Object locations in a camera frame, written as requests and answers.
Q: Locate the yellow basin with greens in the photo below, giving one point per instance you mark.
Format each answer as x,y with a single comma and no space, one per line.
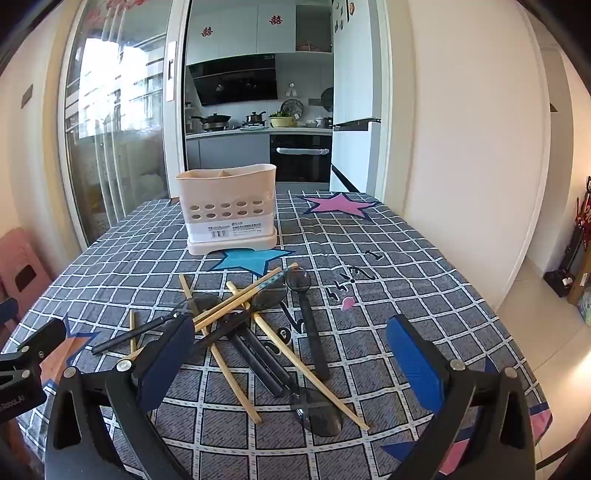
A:
281,122

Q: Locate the grey upper kitchen cabinets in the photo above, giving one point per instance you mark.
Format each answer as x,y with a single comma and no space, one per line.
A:
240,32

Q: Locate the brown wall plaque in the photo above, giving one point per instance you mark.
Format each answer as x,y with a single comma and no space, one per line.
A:
27,96

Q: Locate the black floor appliance base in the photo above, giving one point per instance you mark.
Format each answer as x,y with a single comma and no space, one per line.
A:
559,281

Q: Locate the black range hood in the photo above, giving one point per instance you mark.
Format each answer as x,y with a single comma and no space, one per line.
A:
235,81

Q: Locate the black plastic fork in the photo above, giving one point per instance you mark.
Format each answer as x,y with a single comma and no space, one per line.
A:
115,342

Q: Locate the hanging black pan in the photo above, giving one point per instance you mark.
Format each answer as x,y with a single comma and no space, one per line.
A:
327,97

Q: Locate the steel cooking pot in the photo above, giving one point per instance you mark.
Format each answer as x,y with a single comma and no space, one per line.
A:
255,119

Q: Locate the white lidded pot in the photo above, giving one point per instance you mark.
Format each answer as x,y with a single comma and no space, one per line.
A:
318,122

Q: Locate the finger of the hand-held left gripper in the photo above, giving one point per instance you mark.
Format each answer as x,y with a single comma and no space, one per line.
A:
46,339
7,313

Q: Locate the black built-in oven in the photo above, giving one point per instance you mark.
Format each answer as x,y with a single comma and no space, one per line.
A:
300,164

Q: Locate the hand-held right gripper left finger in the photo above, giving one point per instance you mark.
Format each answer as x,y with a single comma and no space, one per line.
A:
166,360

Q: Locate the white refrigerator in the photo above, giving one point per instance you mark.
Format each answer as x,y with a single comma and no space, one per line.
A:
355,69

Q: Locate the grey checkered star tablecloth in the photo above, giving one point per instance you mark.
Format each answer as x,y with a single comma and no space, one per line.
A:
415,277

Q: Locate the beige plastic utensil holder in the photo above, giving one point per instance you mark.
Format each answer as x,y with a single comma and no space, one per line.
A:
226,194

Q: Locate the black translucent plastic spoon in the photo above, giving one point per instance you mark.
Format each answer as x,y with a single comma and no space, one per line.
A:
263,374
315,337
270,299
321,417

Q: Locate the sliding glass door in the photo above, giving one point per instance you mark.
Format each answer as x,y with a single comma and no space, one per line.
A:
115,138

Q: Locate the red paper decal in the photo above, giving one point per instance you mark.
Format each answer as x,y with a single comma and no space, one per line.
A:
205,31
276,19

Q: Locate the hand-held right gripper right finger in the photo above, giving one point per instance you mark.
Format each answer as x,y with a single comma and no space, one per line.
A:
413,364

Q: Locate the black slanted bar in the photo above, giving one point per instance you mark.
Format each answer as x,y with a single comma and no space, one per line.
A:
344,179

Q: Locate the red upright object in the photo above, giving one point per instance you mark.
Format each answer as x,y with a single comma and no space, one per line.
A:
584,210

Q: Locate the black wok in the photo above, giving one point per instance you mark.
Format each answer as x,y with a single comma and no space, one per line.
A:
216,121

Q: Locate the brown cardboard box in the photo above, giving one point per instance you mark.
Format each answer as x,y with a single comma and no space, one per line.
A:
581,288

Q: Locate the pink plastic stool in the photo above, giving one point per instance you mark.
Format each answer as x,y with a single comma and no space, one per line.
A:
23,258

